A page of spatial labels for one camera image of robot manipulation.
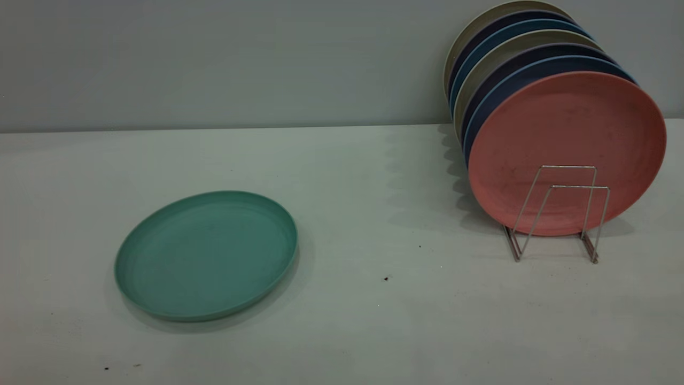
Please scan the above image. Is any green round plate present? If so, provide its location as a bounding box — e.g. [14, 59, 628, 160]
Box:
[114, 190, 298, 322]

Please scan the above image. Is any pink round plate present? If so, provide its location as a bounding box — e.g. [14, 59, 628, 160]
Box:
[468, 71, 667, 237]

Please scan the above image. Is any beige round plate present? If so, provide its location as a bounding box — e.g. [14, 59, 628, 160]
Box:
[443, 0, 572, 99]
[453, 29, 602, 142]

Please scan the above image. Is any blue plate with light rim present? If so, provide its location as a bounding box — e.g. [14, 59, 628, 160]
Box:
[463, 55, 636, 166]

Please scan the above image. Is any teal blue round plate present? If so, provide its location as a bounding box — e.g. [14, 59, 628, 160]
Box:
[449, 19, 591, 116]

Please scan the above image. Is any dark purple round plate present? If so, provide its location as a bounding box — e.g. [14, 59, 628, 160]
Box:
[460, 43, 618, 145]
[447, 10, 575, 102]

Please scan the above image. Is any metal wire plate rack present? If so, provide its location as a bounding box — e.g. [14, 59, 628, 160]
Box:
[502, 165, 611, 264]

